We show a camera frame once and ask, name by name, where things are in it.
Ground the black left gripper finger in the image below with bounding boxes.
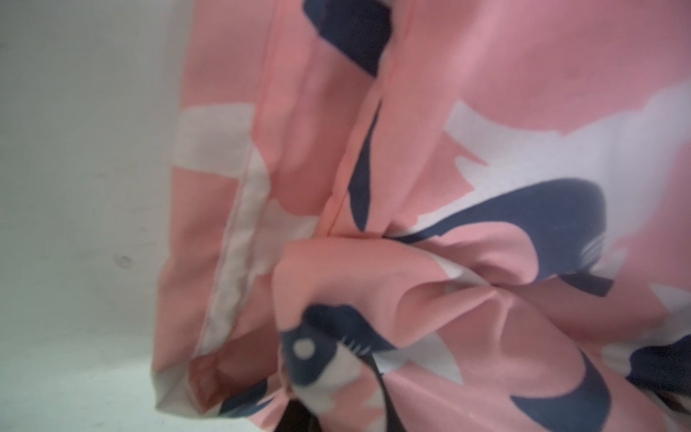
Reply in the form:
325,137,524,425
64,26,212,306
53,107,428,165
275,400,321,432

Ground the pink shark print garment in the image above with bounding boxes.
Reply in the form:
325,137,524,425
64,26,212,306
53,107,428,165
152,1,690,431

